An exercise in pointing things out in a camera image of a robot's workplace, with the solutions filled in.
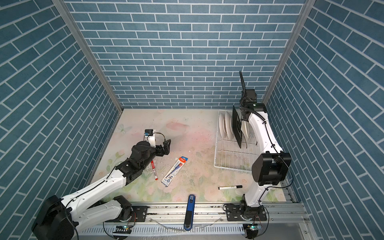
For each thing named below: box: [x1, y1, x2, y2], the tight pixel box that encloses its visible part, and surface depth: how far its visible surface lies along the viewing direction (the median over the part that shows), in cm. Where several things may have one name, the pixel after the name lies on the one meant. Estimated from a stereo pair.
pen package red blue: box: [161, 156, 189, 187], surface depth 88 cm
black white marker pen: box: [218, 185, 243, 190], surface depth 84 cm
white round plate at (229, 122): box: [225, 112, 235, 141], surface depth 95 cm
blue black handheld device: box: [183, 194, 196, 231], surface depth 75 cm
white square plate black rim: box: [239, 70, 246, 94], surface depth 66 cm
